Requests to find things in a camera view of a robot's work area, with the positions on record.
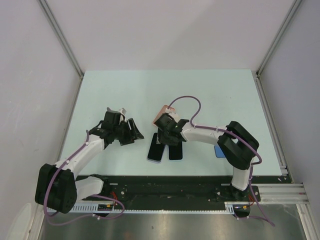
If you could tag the white slotted cable duct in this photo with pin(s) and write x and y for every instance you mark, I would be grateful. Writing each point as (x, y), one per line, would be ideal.
(208, 207)

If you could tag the right aluminium frame post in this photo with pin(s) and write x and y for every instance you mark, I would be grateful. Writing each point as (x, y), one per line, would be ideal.
(293, 10)

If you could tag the lilac phone case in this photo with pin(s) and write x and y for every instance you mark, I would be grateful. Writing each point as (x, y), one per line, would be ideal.
(154, 161)

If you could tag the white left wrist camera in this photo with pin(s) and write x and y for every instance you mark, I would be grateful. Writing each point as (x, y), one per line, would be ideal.
(122, 112)

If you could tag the pink phone case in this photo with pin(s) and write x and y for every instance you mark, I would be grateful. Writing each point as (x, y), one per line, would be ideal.
(164, 109)

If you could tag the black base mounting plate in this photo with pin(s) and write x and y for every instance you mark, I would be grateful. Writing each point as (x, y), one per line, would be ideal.
(125, 188)

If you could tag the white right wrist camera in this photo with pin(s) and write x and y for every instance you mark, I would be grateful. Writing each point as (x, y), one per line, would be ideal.
(172, 113)

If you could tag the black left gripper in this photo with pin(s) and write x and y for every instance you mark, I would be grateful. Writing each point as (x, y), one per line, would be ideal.
(133, 134)

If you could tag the blue phone face down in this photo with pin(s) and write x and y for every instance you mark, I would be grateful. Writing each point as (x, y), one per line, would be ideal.
(218, 152)

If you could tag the left aluminium frame post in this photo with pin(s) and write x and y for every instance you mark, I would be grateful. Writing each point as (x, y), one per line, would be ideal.
(48, 13)

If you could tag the light blue phone case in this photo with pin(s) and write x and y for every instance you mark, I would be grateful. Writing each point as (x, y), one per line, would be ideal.
(176, 160)

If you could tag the teal-edged black phone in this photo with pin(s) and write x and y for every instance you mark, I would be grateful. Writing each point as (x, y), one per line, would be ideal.
(156, 149)

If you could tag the right aluminium rail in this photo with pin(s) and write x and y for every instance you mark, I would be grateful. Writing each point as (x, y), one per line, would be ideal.
(285, 194)

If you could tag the aluminium frame post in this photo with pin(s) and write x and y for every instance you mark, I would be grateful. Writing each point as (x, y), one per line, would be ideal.
(293, 10)
(48, 13)

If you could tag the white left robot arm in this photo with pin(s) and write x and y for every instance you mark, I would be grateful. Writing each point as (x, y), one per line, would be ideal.
(57, 185)

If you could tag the purple-edged black phone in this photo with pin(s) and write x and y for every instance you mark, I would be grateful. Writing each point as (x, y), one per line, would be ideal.
(176, 151)

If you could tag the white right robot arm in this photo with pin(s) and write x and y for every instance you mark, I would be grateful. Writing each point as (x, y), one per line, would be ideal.
(239, 147)

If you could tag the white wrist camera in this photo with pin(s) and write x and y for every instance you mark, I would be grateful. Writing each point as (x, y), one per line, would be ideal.
(172, 113)
(122, 112)

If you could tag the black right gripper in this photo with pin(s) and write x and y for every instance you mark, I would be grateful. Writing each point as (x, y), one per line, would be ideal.
(163, 140)

